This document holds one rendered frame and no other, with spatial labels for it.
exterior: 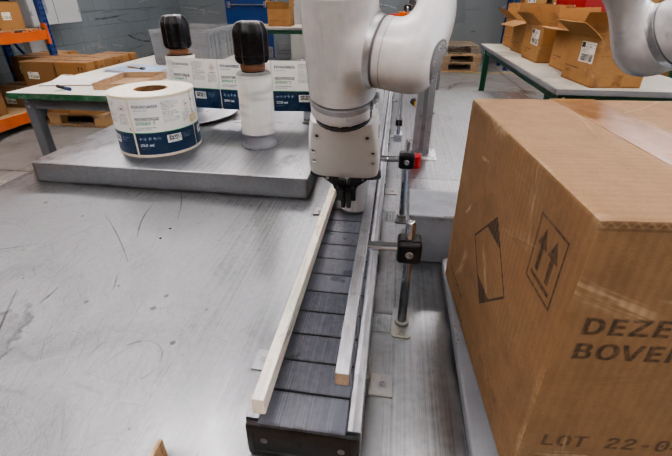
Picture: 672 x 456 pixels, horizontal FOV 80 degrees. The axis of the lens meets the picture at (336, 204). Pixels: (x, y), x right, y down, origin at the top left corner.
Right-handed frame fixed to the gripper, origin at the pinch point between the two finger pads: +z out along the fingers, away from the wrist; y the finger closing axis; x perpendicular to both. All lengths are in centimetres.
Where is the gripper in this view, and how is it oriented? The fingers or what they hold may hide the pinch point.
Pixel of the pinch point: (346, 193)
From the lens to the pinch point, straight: 63.7
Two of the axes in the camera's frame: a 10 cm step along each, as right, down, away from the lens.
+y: -9.9, -0.7, 1.2
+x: -1.3, 7.4, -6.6
